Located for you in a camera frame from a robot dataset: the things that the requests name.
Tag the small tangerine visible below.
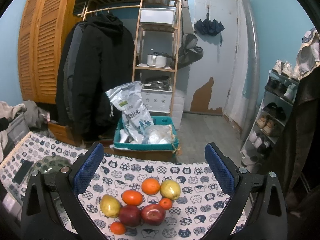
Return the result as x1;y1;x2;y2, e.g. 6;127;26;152
110;222;126;235
159;198;172;210

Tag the red apple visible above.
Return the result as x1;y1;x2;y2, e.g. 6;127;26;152
141;204;166;226
118;205;141;227

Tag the orange tangerine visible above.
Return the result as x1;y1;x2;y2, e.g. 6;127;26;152
121;190;143;206

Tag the large orange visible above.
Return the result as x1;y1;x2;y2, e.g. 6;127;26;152
141;178;161;195

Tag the green patterned bowl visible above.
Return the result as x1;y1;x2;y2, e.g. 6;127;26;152
30;155;76;174

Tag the black smartphone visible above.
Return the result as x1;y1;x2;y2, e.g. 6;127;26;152
12;160;34;184

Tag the brown hanging coat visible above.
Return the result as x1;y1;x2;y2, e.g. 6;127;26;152
258;68;319;219

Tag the grey metal pipe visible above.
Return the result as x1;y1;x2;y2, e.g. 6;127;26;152
241;0;260;141

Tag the white shoe rack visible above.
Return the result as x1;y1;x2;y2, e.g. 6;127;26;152
240;71;299;167

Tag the cat-patterned white blue tablecloth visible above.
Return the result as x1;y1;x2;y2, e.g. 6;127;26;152
0;131;253;240

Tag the grey clothes pile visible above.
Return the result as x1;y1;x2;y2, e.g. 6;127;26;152
1;100;54;160

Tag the teal cardboard box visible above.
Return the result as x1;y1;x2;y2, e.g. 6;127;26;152
113;116;179;151

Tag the clear plastic bag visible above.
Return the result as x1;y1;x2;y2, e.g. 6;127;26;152
142;125;176;145

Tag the white blue rice bag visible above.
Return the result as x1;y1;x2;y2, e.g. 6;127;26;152
106;81;153;144

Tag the pale blue door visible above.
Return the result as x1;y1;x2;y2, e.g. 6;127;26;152
185;0;238;115

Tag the white patterned storage box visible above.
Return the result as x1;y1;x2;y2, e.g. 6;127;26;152
141;85;172;114

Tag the black hanging coat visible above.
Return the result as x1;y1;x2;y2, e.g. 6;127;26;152
55;12;135;142

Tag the steel pot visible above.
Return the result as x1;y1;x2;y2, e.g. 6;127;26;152
144;75;170;90

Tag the grey hanging bag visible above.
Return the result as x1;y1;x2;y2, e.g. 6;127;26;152
177;33;203;69

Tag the white rice cooker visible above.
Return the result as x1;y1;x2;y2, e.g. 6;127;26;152
146;52;172;68

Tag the wooden shelf rack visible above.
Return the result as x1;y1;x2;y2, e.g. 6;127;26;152
131;0;182;116

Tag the dark blue folded umbrella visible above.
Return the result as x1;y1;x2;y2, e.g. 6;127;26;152
194;19;225;46

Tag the wooden louvered closet door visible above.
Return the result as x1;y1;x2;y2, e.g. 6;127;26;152
17;0;81;104

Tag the white storage bin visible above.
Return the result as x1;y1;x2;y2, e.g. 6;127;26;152
140;8;176;26

